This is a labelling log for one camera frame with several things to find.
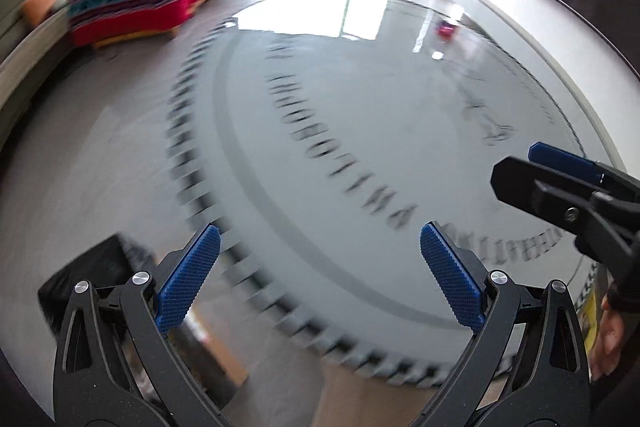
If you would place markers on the person's right hand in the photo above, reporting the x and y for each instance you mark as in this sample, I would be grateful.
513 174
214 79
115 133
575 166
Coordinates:
607 349

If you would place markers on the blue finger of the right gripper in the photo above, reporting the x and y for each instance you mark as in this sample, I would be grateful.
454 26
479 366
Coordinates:
549 195
565 159

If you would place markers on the black bag trash bin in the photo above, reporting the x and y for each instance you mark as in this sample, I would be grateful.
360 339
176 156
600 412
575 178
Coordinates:
109 263

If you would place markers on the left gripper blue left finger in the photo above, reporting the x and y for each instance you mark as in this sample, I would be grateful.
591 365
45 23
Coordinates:
185 279

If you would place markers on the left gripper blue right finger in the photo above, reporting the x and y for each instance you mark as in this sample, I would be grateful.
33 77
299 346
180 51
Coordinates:
463 291

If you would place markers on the grey green sofa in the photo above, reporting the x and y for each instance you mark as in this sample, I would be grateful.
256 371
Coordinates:
22 46

